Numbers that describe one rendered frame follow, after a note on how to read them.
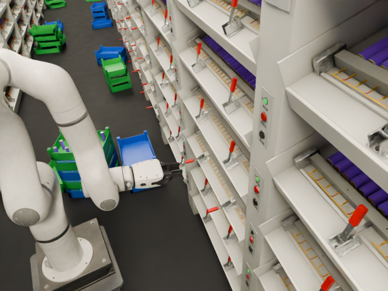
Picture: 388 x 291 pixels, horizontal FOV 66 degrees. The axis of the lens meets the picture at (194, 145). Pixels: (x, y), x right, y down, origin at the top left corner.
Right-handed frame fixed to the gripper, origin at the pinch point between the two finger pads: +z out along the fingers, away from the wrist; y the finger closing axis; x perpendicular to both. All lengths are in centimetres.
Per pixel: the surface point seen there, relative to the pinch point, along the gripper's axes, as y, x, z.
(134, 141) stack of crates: 89, 50, -2
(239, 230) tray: -25.0, 7.8, 14.9
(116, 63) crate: 229, 51, 3
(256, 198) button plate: -35.9, -19.9, 9.3
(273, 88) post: -38, -50, 5
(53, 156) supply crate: 69, 39, -50
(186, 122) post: 29.2, -0.3, 13.1
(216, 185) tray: -3.9, 7.6, 15.5
